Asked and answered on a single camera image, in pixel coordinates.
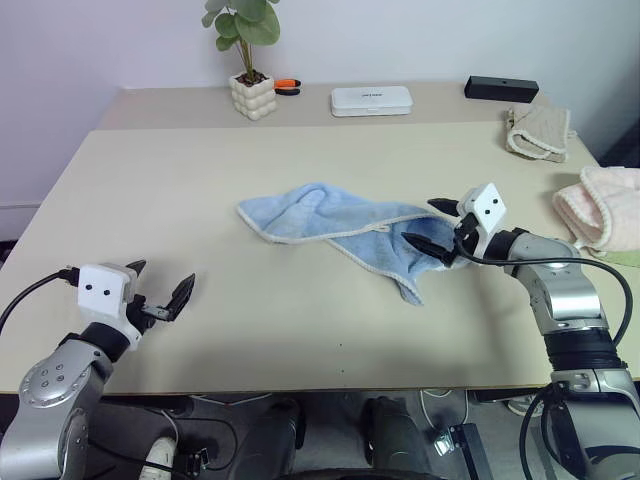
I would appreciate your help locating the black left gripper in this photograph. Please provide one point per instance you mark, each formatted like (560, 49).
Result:
(150, 312)

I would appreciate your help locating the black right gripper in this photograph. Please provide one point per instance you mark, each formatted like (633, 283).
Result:
(465, 231)

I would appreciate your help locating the light blue towel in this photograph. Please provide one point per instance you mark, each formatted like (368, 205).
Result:
(350, 220)

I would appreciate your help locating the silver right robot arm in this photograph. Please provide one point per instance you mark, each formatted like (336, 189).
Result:
(570, 295)

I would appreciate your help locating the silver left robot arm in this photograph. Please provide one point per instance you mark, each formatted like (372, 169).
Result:
(47, 380)

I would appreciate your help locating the beige cloth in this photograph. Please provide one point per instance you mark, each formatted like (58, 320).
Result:
(542, 127)

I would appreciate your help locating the pink folded towel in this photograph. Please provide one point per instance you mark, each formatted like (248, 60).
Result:
(605, 205)

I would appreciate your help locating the flat white case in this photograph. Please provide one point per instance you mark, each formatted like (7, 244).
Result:
(371, 101)

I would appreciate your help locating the long black box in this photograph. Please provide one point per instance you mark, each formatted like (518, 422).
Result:
(501, 89)

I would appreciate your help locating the light green cloth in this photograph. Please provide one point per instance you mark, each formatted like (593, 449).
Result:
(625, 258)

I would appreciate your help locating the dark rounded shape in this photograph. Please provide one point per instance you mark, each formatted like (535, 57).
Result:
(397, 430)
(289, 422)

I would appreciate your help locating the white bubble plant pot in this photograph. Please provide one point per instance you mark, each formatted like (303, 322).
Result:
(253, 100)

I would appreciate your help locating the orange and black pliers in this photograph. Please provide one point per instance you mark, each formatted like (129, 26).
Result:
(287, 86)

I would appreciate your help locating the green leafy plant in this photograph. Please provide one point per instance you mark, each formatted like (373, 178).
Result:
(245, 22)

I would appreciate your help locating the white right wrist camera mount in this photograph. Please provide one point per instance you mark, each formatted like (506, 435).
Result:
(487, 205)

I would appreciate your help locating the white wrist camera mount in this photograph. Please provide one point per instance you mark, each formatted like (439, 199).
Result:
(487, 205)
(102, 290)

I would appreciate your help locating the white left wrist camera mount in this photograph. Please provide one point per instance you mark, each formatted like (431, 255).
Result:
(102, 290)

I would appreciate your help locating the black bracket with metal clamp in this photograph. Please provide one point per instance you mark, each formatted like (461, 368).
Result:
(467, 450)

